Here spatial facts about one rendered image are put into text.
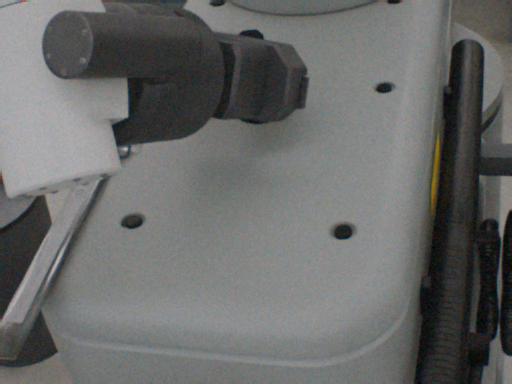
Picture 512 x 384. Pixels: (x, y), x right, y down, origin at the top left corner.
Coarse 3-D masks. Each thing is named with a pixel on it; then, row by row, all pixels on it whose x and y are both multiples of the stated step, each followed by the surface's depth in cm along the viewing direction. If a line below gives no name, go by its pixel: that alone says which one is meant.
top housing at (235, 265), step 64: (192, 0) 89; (384, 0) 83; (320, 64) 75; (384, 64) 74; (256, 128) 69; (320, 128) 68; (384, 128) 66; (128, 192) 65; (192, 192) 64; (256, 192) 63; (320, 192) 62; (384, 192) 61; (128, 256) 59; (192, 256) 58; (256, 256) 57; (320, 256) 56; (384, 256) 56; (64, 320) 58; (128, 320) 56; (192, 320) 55; (256, 320) 54; (320, 320) 53; (384, 320) 54
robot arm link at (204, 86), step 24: (216, 48) 57; (240, 48) 59; (264, 48) 61; (288, 48) 62; (192, 72) 54; (216, 72) 56; (240, 72) 59; (264, 72) 61; (288, 72) 61; (192, 96) 55; (216, 96) 57; (240, 96) 59; (264, 96) 62; (288, 96) 61; (192, 120) 56; (264, 120) 62
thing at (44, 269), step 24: (72, 192) 65; (96, 192) 65; (72, 216) 62; (48, 240) 60; (72, 240) 61; (48, 264) 58; (24, 288) 57; (48, 288) 57; (24, 312) 55; (0, 336) 54; (24, 336) 54
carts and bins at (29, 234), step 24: (0, 192) 308; (0, 216) 297; (24, 216) 277; (48, 216) 295; (0, 240) 274; (24, 240) 281; (0, 264) 278; (24, 264) 284; (0, 288) 284; (0, 312) 290; (48, 336) 305; (0, 360) 308; (24, 360) 307
